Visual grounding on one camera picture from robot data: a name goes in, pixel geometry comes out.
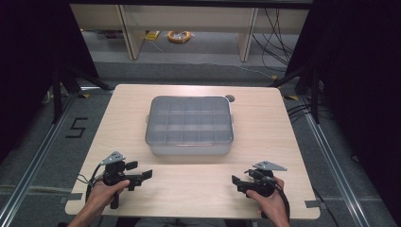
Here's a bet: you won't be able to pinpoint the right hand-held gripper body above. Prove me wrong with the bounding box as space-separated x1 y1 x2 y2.
243 160 288 219

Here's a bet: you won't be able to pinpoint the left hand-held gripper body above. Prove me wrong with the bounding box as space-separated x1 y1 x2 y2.
100 150 131 210

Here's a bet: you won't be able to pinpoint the clear plastic compartment storage box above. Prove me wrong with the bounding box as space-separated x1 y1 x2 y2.
145 96 235 156

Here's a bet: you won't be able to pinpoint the person's left hand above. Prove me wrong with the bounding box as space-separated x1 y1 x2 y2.
89 178 131 211

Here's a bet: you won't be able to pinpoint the person's right hand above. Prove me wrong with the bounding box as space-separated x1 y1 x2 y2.
246 176 290 220

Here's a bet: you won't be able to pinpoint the person's grey clothing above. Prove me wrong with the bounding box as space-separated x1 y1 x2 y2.
134 218 229 227

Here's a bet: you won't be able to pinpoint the black metal stand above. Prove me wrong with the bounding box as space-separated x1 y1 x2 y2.
268 65 322 125
51 63 115 125

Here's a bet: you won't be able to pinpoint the yellow packet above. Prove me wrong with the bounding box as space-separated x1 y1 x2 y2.
144 30 162 42

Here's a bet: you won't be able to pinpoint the dark curtain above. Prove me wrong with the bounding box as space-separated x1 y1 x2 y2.
283 0 401 218
0 0 100 165

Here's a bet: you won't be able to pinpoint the left hand-held gripper cable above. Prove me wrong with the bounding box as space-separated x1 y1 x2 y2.
77 163 106 203

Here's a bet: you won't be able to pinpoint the hand-held gripper cable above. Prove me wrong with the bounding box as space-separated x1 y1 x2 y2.
245 169 291 223
77 163 106 203

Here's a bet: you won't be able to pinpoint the right hand-held gripper cable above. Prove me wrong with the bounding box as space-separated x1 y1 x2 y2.
245 169 291 223

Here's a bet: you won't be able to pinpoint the aluminium floor rail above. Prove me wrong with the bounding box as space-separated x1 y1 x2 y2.
0 93 78 227
298 94 374 227

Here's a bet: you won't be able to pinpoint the black floor cables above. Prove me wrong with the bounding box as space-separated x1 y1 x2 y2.
286 103 332 125

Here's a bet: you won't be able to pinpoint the bundle of black hanging cables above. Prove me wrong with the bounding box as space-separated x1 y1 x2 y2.
251 8 296 73

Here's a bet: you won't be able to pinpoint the yellow coiled cable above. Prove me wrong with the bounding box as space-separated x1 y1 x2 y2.
166 29 192 44

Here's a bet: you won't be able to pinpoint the white desk frame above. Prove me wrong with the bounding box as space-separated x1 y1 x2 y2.
69 3 310 62

